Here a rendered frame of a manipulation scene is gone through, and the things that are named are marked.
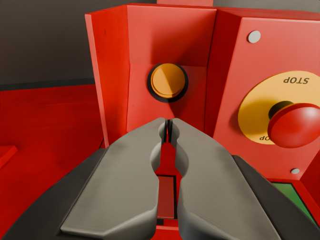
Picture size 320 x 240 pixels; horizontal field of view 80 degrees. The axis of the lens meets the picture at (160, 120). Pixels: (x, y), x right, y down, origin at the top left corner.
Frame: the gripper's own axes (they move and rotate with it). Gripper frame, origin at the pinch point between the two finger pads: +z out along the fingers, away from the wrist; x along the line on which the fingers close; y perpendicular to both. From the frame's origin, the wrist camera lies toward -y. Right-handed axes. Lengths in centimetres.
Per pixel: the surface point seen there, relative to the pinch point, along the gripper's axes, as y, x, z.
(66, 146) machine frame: 26.0, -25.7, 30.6
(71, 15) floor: -5, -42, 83
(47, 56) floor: 13, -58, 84
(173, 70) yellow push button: -0.8, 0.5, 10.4
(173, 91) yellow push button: 1.2, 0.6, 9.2
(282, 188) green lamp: 9.2, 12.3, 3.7
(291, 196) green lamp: 9.3, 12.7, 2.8
